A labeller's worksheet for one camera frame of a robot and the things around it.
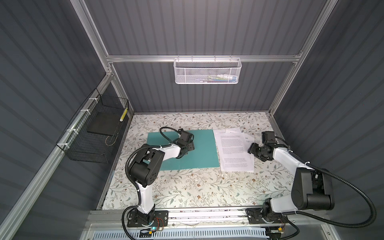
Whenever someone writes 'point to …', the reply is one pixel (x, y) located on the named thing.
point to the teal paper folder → (154, 137)
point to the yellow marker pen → (123, 115)
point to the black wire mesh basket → (93, 134)
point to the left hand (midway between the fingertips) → (188, 144)
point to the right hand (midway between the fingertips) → (254, 152)
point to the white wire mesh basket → (207, 71)
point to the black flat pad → (105, 123)
